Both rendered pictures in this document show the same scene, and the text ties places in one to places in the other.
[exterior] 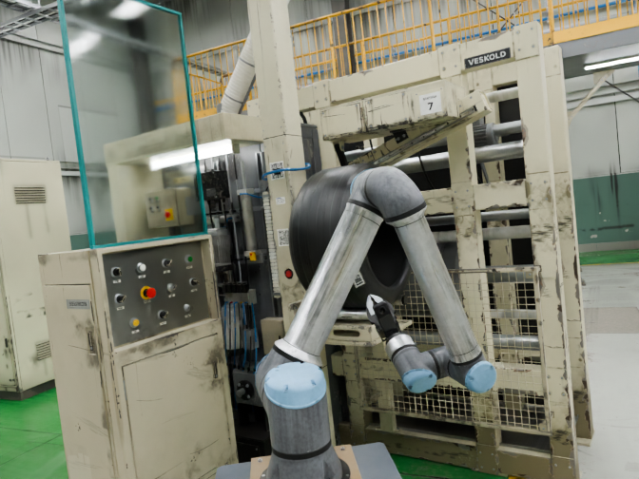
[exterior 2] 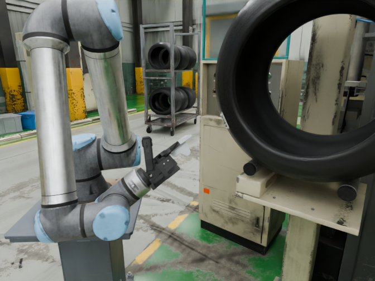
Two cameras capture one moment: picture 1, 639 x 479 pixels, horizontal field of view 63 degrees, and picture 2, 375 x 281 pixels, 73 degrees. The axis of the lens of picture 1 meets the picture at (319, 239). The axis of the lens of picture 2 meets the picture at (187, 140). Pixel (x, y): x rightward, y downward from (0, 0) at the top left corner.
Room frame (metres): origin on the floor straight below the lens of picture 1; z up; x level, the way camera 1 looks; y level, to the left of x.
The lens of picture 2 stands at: (1.81, -0.97, 1.23)
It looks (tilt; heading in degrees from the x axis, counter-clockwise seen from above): 16 degrees down; 93
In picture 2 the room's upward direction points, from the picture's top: straight up
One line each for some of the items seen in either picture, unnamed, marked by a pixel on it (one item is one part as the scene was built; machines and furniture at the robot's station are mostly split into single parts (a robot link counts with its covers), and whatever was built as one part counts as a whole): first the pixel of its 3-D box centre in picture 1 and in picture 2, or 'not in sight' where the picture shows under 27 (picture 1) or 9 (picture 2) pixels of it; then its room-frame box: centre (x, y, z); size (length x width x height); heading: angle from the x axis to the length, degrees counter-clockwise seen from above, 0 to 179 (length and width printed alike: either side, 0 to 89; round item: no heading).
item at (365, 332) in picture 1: (337, 330); (266, 170); (2.08, -0.03, 0.84); 0.36 x 0.09 x 0.06; 56
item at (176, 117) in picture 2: not in sight; (173, 80); (1.30, 4.17, 0.96); 1.36 x 0.71 x 1.92; 65
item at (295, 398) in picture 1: (297, 404); (83, 154); (1.28, 0.10, 0.84); 0.17 x 0.15 x 0.18; 14
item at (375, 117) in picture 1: (391, 115); not in sight; (2.37, -0.38, 1.71); 0.61 x 0.25 x 0.15; 56
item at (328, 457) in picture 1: (302, 457); (85, 182); (1.28, 0.10, 0.71); 0.19 x 0.19 x 0.10
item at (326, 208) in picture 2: (355, 330); (303, 189); (2.19, -0.11, 0.80); 0.37 x 0.36 x 0.02; 146
